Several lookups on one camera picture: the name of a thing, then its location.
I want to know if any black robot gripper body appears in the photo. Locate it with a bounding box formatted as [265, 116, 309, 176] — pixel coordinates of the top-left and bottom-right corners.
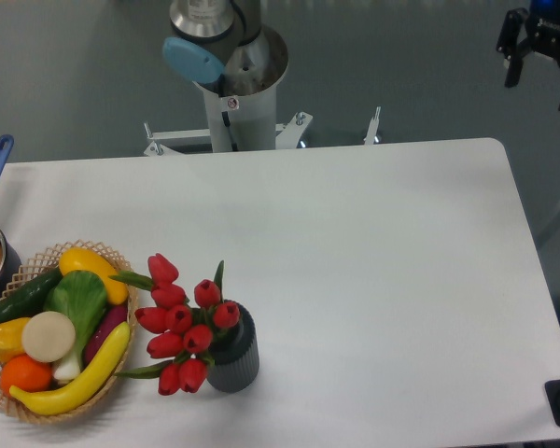
[496, 0, 560, 68]

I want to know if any red tulip bouquet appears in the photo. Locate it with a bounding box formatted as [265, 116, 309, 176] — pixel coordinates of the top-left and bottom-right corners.
[113, 253, 240, 396]

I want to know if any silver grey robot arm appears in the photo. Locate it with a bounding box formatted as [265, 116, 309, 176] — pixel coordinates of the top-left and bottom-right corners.
[162, 1, 560, 111]

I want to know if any dark grey ribbed vase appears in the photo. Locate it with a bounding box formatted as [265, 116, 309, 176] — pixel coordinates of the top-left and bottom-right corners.
[207, 303, 259, 393]

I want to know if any purple eggplant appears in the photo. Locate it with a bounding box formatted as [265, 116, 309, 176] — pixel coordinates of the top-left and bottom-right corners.
[83, 304, 128, 366]

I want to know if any yellow lemon squash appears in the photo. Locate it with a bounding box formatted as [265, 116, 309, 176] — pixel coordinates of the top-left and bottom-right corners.
[59, 247, 128, 305]

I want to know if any green bok choy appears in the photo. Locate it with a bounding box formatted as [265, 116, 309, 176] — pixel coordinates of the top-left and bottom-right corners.
[43, 271, 107, 385]

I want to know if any yellow banana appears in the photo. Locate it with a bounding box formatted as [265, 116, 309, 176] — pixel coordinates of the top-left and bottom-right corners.
[9, 322, 131, 416]

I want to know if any green cucumber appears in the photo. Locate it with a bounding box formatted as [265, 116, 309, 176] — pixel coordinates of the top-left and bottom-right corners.
[0, 269, 63, 324]

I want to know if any beige round disc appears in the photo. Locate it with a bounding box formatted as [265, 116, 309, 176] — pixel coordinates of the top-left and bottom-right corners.
[21, 311, 76, 363]

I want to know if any orange fruit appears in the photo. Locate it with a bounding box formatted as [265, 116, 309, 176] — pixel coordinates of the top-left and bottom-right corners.
[0, 355, 52, 397]

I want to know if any yellow bell pepper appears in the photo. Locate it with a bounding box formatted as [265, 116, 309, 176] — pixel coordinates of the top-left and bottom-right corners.
[0, 317, 31, 364]

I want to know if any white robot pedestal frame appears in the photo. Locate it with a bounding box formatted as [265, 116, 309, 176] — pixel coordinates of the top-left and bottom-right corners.
[142, 83, 383, 157]

